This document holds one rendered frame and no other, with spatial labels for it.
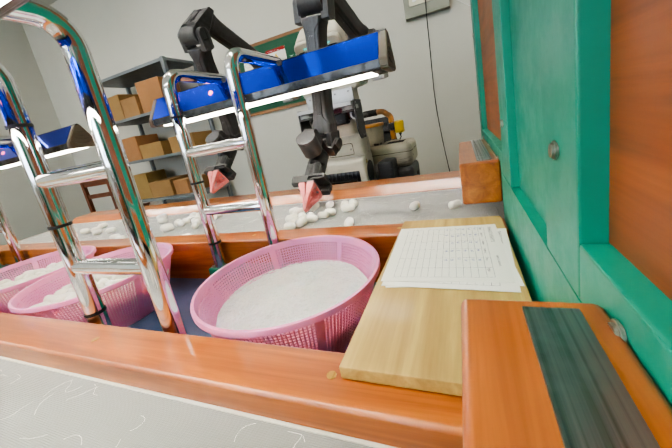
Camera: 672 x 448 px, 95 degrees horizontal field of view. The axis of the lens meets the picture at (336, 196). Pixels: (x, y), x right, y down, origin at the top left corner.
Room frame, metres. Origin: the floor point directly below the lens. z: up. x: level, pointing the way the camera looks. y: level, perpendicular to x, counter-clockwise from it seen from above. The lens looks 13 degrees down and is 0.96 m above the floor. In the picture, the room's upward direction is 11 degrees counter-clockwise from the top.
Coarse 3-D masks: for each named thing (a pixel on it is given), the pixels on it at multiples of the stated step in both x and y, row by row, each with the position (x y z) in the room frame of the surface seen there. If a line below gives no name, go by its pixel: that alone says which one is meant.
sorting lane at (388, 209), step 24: (432, 192) 0.79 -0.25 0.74; (456, 192) 0.75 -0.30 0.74; (168, 216) 1.18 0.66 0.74; (240, 216) 0.94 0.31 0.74; (336, 216) 0.74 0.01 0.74; (360, 216) 0.70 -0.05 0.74; (384, 216) 0.67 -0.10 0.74; (408, 216) 0.64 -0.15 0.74; (432, 216) 0.61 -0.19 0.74; (456, 216) 0.58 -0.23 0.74; (480, 216) 0.56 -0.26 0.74; (24, 240) 1.28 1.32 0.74; (48, 240) 1.17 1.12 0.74
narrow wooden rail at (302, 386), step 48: (0, 336) 0.40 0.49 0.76; (48, 336) 0.37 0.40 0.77; (96, 336) 0.35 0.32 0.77; (144, 336) 0.32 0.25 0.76; (192, 336) 0.31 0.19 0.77; (144, 384) 0.27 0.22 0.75; (192, 384) 0.24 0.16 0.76; (240, 384) 0.22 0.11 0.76; (288, 384) 0.21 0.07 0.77; (336, 384) 0.20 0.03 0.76; (336, 432) 0.18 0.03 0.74; (384, 432) 0.17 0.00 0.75; (432, 432) 0.16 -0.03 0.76
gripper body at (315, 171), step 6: (318, 162) 0.88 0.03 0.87; (306, 168) 0.89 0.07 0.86; (312, 168) 0.87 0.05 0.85; (318, 168) 0.87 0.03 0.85; (324, 168) 0.89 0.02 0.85; (306, 174) 0.86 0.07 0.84; (312, 174) 0.84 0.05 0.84; (318, 174) 0.83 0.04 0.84; (324, 174) 0.83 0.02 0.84; (318, 180) 0.85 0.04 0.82; (324, 180) 0.84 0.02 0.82; (330, 186) 0.85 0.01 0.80
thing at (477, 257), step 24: (408, 240) 0.42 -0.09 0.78; (432, 240) 0.40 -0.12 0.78; (456, 240) 0.39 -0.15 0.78; (480, 240) 0.37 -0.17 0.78; (504, 240) 0.36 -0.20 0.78; (408, 264) 0.35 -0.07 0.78; (432, 264) 0.34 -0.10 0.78; (456, 264) 0.32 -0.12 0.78; (480, 264) 0.31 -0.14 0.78; (504, 264) 0.30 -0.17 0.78; (456, 288) 0.28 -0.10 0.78; (480, 288) 0.27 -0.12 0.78; (504, 288) 0.26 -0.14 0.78
